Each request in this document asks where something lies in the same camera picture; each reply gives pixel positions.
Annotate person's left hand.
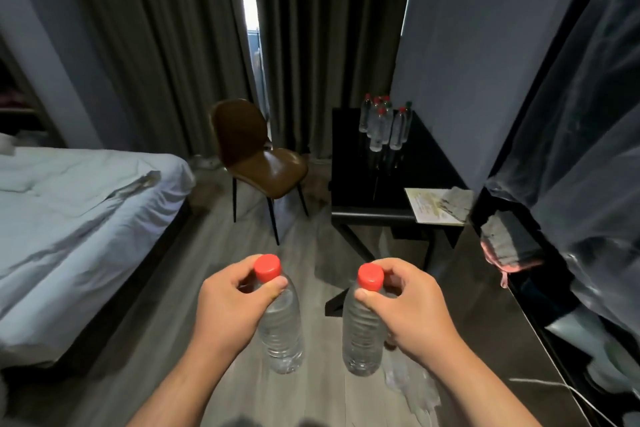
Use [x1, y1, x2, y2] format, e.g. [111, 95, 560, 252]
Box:
[192, 255, 289, 358]

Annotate person's right hand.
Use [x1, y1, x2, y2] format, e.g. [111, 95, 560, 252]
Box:
[353, 257, 463, 368]

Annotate person's left forearm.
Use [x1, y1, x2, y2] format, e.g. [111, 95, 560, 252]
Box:
[127, 336, 241, 427]

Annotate dark wood wardrobe unit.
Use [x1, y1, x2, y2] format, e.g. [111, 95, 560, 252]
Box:
[435, 0, 640, 427]

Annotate clear crumpled plastic wrap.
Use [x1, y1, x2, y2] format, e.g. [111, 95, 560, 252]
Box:
[383, 346, 442, 424]

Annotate white printed paper sheet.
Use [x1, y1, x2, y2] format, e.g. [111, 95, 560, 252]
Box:
[405, 187, 471, 228]

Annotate grey and pink cloth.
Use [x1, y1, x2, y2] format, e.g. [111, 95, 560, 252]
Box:
[479, 211, 545, 288]

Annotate grey folded towel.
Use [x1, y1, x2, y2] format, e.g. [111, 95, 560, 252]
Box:
[439, 186, 475, 224]

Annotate black glossy table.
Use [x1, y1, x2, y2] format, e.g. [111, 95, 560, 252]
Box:
[325, 107, 471, 318]

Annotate bed with white duvet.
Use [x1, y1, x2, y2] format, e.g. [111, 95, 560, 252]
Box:
[0, 133, 197, 370]

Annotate brown leather chair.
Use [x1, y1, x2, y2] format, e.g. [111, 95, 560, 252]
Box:
[209, 99, 310, 246]

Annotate white paper cup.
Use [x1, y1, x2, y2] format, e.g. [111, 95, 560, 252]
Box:
[585, 341, 640, 395]

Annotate clear plastic cover sheet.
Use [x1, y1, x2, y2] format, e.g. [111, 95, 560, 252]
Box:
[487, 0, 640, 342]

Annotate white cable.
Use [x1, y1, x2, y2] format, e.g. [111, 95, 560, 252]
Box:
[509, 378, 621, 427]

